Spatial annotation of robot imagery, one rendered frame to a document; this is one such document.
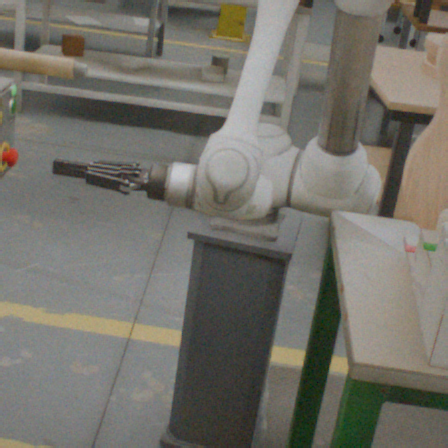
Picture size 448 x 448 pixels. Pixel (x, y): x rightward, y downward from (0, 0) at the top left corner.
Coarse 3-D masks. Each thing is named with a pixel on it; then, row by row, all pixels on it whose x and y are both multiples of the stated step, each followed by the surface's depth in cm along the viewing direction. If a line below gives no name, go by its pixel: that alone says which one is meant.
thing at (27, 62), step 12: (0, 48) 124; (0, 60) 123; (12, 60) 123; (24, 60) 123; (36, 60) 123; (48, 60) 123; (60, 60) 123; (72, 60) 123; (24, 72) 125; (36, 72) 124; (48, 72) 123; (60, 72) 123
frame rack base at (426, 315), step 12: (444, 228) 121; (444, 240) 120; (444, 252) 118; (432, 264) 125; (444, 264) 117; (432, 276) 124; (444, 276) 115; (432, 288) 122; (444, 288) 114; (432, 300) 120; (444, 300) 113; (420, 312) 128; (432, 312) 119; (444, 312) 112; (420, 324) 126; (432, 324) 117; (444, 324) 113; (432, 336) 116; (444, 336) 113; (432, 348) 115; (444, 348) 114; (432, 360) 115; (444, 360) 115
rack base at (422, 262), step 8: (424, 232) 139; (432, 232) 139; (424, 240) 136; (432, 240) 136; (416, 248) 141; (416, 256) 140; (424, 256) 133; (432, 256) 130; (416, 264) 139; (424, 264) 132; (416, 272) 137; (424, 272) 130; (416, 280) 136; (424, 280) 129; (416, 288) 135; (424, 288) 128; (416, 296) 134; (416, 304) 132
